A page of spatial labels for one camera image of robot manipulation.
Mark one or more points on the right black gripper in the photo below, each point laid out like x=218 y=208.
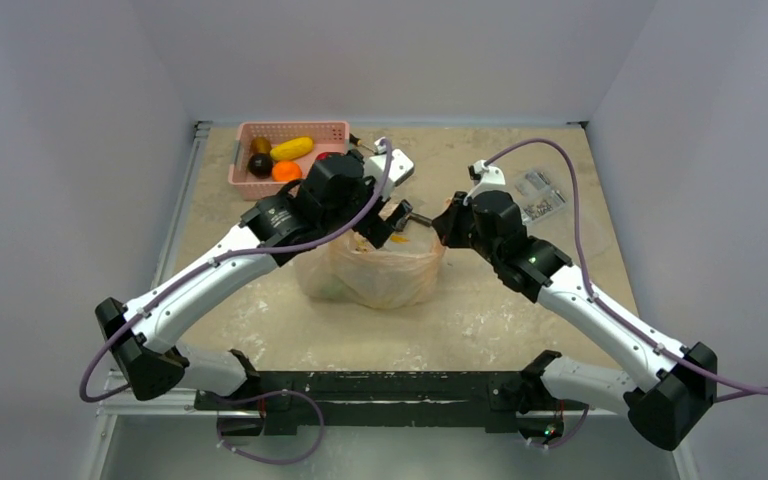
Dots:
x=455 y=223

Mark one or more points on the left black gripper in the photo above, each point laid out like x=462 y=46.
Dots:
x=375 y=229

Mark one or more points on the translucent plastic bag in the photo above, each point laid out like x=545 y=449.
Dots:
x=349 y=270

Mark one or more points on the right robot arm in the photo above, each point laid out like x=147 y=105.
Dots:
x=662 y=386

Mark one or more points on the red fake apple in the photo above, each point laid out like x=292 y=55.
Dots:
x=326 y=155

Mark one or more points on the orange fake fruit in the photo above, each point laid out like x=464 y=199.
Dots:
x=286 y=171

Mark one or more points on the yellow fake mango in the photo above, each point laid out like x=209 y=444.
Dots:
x=293 y=149

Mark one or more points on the dark purple fake fruit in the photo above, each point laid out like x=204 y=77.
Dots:
x=260 y=165

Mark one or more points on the brown fake kiwi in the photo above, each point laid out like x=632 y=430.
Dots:
x=260 y=145

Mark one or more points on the dark grey metal faucet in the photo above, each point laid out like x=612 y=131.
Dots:
x=405 y=214

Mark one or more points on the clear plastic screw box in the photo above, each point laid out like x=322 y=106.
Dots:
x=539 y=197

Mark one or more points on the pink plastic basket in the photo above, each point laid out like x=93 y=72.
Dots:
x=327 y=136

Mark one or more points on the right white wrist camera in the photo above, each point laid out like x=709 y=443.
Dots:
x=485 y=177

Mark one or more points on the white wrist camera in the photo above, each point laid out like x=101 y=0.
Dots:
x=485 y=177
x=390 y=167

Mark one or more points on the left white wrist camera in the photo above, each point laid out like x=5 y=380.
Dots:
x=390 y=167

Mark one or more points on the black handled screwdriver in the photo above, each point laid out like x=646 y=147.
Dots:
x=358 y=143

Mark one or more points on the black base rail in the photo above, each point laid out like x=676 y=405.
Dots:
x=281 y=402

